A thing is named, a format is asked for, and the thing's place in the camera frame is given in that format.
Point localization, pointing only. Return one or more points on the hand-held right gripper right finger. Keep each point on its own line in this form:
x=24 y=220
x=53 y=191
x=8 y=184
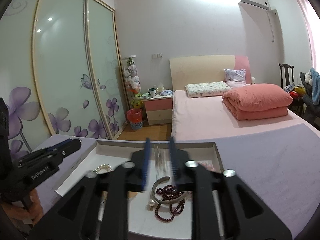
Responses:
x=173 y=165

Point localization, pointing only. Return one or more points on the dark wooden chair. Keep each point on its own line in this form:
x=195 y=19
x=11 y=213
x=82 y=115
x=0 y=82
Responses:
x=286 y=66

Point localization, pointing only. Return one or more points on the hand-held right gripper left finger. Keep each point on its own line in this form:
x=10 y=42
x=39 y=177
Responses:
x=146 y=165

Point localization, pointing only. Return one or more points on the white plush toy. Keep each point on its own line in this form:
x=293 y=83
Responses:
x=309 y=78

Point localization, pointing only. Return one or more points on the white air conditioner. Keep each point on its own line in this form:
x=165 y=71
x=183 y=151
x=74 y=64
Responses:
x=252 y=3

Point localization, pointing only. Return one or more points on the white mug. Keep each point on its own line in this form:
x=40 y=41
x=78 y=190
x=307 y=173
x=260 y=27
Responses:
x=152 y=93

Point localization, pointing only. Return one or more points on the light blue cloth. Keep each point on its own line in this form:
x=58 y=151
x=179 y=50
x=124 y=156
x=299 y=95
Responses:
x=166 y=93

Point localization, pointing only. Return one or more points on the green booklet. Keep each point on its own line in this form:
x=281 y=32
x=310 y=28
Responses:
x=145 y=95

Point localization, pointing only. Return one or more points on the pink nightstand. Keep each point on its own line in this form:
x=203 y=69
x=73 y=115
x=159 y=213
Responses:
x=157 y=107

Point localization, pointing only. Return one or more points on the grey cardboard box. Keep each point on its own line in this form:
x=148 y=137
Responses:
x=112 y=155

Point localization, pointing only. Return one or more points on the red trash bin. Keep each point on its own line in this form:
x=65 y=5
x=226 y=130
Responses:
x=135 y=118

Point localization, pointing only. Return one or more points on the person's left hand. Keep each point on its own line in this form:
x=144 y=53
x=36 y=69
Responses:
x=35 y=207

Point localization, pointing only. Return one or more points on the patterned white pillow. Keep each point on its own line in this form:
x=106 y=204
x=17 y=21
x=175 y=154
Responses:
x=207 y=90

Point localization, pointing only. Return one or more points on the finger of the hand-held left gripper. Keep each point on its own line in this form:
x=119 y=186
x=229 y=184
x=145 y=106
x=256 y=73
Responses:
x=58 y=145
x=67 y=152

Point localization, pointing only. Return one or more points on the lilac tablecloth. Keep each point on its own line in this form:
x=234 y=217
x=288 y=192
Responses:
x=262 y=167

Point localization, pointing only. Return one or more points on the lilac printed pillow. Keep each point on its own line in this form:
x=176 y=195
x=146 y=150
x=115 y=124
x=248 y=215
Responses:
x=235 y=77

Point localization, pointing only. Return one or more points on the pink curtain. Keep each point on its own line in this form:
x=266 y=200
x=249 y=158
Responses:
x=306 y=17

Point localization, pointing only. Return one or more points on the wall light switch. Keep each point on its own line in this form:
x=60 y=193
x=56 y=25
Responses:
x=157 y=55

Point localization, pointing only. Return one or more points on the pearl earring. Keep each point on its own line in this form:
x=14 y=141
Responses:
x=150 y=203

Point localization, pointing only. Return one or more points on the air conditioner pipe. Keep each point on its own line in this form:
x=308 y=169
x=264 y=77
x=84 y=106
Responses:
x=272 y=27

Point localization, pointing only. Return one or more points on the folded pink quilt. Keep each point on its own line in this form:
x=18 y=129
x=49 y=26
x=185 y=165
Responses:
x=257 y=100

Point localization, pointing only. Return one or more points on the pink bed with headboard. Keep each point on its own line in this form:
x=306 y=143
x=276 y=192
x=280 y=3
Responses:
x=200 y=115

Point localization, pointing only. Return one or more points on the stack of plush toys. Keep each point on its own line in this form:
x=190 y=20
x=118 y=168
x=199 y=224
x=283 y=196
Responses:
x=132 y=77

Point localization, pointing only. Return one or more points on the red and yellow toys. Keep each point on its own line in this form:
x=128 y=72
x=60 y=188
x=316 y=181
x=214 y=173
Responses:
x=296 y=92

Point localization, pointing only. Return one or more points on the floral sliding door wardrobe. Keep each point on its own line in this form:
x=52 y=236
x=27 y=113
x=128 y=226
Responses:
x=62 y=55

